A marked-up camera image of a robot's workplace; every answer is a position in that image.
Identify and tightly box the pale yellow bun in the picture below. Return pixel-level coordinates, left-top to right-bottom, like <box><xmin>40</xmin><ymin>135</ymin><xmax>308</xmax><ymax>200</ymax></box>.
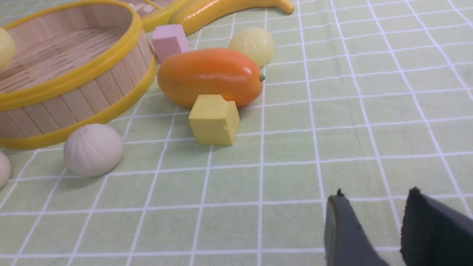
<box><xmin>228</xmin><ymin>27</ymin><xmax>275</xmax><ymax>67</ymax></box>

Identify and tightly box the woven bamboo steamer lid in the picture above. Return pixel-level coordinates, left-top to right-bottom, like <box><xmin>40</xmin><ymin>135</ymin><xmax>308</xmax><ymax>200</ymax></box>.
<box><xmin>123</xmin><ymin>0</ymin><xmax>189</xmax><ymax>33</ymax></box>

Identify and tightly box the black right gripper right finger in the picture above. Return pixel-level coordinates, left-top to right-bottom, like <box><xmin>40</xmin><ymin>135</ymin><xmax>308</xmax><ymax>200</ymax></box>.
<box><xmin>401</xmin><ymin>187</ymin><xmax>473</xmax><ymax>266</ymax></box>

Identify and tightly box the yellow foam cube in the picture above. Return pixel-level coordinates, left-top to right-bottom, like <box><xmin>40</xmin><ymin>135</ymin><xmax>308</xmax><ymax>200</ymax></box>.
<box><xmin>188</xmin><ymin>95</ymin><xmax>240</xmax><ymax>146</ymax></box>

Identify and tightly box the bamboo steamer tray yellow rim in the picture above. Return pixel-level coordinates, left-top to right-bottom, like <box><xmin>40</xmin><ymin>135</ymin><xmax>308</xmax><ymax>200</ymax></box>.
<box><xmin>0</xmin><ymin>0</ymin><xmax>157</xmax><ymax>150</ymax></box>

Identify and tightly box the yellow plastic banana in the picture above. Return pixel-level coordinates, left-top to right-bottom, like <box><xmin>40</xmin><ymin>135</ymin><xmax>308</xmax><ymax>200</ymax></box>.
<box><xmin>168</xmin><ymin>0</ymin><xmax>295</xmax><ymax>36</ymax></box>

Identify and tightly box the white bun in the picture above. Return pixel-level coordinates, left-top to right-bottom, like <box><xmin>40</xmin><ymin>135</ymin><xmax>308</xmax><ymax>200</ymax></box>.
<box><xmin>0</xmin><ymin>152</ymin><xmax>11</xmax><ymax>189</ymax></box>
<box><xmin>64</xmin><ymin>123</ymin><xmax>125</xmax><ymax>177</ymax></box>

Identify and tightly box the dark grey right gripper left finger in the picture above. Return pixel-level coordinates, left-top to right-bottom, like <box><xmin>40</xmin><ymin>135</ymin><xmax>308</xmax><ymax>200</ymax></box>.
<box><xmin>324</xmin><ymin>189</ymin><xmax>388</xmax><ymax>266</ymax></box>

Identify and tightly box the orange plastic mango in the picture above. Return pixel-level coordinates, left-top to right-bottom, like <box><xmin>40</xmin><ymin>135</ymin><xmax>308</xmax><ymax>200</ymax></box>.
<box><xmin>157</xmin><ymin>47</ymin><xmax>266</xmax><ymax>108</ymax></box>

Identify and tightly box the pink foam cube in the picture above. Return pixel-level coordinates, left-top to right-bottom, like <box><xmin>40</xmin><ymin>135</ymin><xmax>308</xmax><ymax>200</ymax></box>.
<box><xmin>152</xmin><ymin>25</ymin><xmax>189</xmax><ymax>63</ymax></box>

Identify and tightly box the green checkered tablecloth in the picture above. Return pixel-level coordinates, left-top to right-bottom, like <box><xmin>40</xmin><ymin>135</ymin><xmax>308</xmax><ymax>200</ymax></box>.
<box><xmin>1</xmin><ymin>0</ymin><xmax>473</xmax><ymax>266</ymax></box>

